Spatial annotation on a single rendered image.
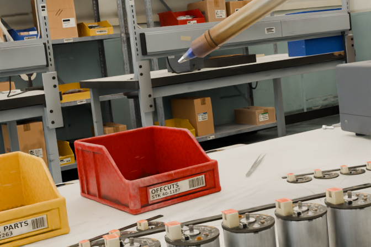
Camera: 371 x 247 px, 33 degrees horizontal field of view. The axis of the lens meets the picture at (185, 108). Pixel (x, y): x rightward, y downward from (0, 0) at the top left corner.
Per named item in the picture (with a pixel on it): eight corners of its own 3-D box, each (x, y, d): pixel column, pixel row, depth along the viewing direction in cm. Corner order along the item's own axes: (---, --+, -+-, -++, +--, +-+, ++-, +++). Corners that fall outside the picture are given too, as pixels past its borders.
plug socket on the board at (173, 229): (187, 237, 28) (186, 223, 27) (169, 241, 27) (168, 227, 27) (181, 233, 28) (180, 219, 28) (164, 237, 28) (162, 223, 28)
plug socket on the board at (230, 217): (244, 225, 28) (243, 210, 28) (227, 229, 28) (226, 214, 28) (237, 221, 29) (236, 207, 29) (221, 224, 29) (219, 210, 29)
